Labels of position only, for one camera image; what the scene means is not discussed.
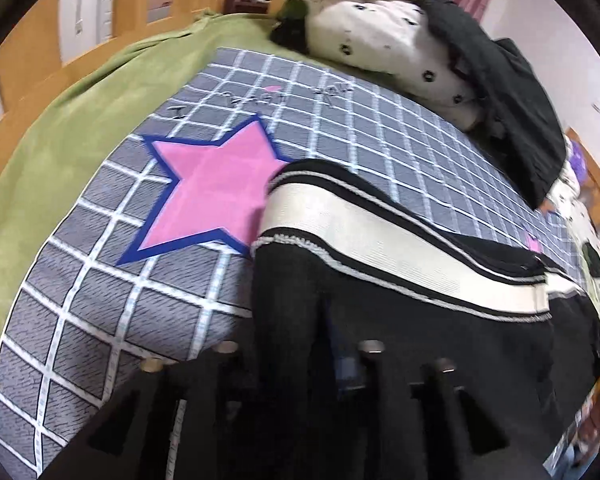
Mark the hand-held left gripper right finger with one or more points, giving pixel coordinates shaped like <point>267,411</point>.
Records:
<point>380,390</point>

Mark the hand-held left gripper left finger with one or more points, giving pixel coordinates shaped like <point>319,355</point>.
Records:
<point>215,385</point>

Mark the black pants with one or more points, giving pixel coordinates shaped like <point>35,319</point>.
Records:
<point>380,240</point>

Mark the grey checked blanket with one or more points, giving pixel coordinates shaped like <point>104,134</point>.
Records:
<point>105,270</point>

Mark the white floral quilt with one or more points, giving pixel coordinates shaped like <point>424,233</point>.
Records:
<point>575,210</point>

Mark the green bed sheet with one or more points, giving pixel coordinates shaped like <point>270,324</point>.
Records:
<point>55,160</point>

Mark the purple plush toy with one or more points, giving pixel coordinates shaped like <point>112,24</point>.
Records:
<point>577,160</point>

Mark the black jacket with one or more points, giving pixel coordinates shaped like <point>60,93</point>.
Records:
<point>520,100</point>

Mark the white floral pillow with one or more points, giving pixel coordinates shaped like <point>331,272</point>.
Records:
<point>380,40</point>

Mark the wooden bed frame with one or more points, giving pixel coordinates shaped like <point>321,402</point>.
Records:
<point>130,20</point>

